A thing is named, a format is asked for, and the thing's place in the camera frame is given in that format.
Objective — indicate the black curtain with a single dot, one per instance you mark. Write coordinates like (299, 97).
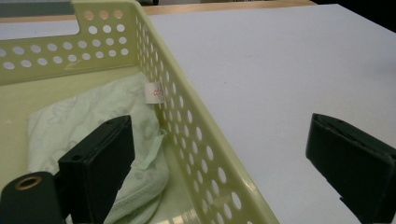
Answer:
(367, 12)

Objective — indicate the light green cloth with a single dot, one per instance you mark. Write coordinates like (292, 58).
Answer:
(77, 115)

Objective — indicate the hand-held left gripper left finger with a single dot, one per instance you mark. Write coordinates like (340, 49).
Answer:
(96, 161)

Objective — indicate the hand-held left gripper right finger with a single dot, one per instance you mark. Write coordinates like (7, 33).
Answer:
(358, 168)

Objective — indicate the yellow-green perforated plastic basket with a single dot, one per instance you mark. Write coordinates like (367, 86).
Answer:
(18, 102)

